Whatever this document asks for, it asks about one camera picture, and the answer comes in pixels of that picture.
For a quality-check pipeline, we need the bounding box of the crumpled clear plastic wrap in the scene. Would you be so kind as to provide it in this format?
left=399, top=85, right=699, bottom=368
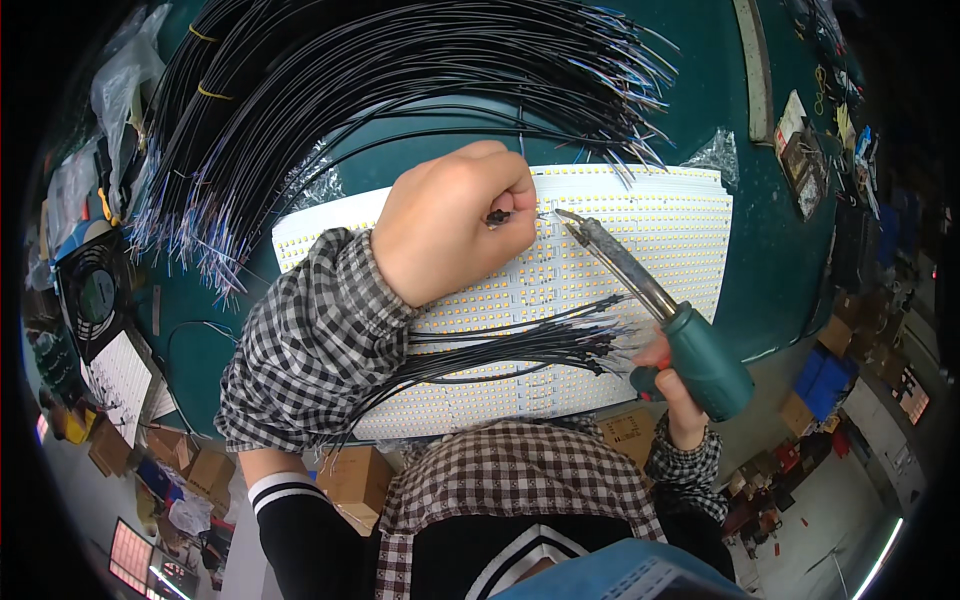
left=288, top=142, right=348, bottom=213
left=678, top=127, right=741, bottom=190

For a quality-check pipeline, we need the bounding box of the heap of tools and cables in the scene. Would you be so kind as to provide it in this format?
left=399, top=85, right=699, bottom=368
left=787, top=0, right=885, bottom=226

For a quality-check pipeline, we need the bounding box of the person's left hand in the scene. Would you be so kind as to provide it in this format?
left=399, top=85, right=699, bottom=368
left=370, top=140, right=540, bottom=309

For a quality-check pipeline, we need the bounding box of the person's body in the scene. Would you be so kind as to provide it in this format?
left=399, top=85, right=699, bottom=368
left=247, top=416, right=753, bottom=600

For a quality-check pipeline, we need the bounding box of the white flat bar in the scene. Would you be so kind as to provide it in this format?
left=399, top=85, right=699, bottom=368
left=732, top=0, right=776, bottom=146

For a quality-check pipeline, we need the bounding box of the heap of cardboard boxes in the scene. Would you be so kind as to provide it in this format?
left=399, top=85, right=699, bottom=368
left=86, top=418, right=238, bottom=520

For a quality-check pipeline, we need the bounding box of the row of cardboard boxes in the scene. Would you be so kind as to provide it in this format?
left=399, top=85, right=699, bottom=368
left=816, top=288, right=910, bottom=393

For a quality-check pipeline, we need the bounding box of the clear plastic bag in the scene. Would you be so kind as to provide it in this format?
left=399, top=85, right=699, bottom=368
left=90, top=3, right=171, bottom=220

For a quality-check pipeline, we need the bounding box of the heap of floor clutter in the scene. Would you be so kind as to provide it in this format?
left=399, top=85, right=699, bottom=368
left=722, top=430, right=855, bottom=561

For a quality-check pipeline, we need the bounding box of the person's right hand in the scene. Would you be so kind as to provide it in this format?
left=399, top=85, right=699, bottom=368
left=632, top=330, right=711, bottom=452

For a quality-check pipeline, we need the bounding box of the small bundle of black wires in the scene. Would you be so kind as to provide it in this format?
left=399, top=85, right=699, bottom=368
left=321, top=294, right=640, bottom=453

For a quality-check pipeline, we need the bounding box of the stack of blue crates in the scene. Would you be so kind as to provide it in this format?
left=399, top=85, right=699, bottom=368
left=792, top=348, right=861, bottom=423

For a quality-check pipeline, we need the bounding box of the brown cardboard box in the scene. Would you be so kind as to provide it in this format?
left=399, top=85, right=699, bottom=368
left=596, top=408, right=659, bottom=468
left=315, top=445, right=396, bottom=538

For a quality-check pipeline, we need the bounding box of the small brown carton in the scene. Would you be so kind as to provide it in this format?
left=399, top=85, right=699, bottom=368
left=778, top=393, right=816, bottom=438

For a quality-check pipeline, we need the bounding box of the lit red light panel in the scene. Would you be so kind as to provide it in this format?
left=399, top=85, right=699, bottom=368
left=108, top=517, right=156, bottom=598

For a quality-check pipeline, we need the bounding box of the large bundle of black wires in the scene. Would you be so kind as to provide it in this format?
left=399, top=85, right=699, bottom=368
left=127, top=0, right=682, bottom=303

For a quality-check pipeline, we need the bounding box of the white LED strip panel sheet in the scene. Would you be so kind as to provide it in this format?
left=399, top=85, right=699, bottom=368
left=271, top=163, right=735, bottom=442

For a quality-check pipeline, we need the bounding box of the single black wire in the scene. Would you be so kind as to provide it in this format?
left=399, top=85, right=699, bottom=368
left=485, top=209, right=558, bottom=231

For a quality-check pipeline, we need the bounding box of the open box of small parts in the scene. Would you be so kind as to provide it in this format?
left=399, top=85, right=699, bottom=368
left=772, top=90, right=831, bottom=223

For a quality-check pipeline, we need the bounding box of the black square fan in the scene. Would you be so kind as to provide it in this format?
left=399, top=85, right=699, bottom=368
left=52, top=228, right=141, bottom=366

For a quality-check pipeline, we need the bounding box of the small white LED panel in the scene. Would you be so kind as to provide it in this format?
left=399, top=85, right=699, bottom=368
left=78, top=330, right=156, bottom=448

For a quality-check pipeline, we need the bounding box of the green handled soldering iron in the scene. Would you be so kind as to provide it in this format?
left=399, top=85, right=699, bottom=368
left=553, top=208, right=757, bottom=423

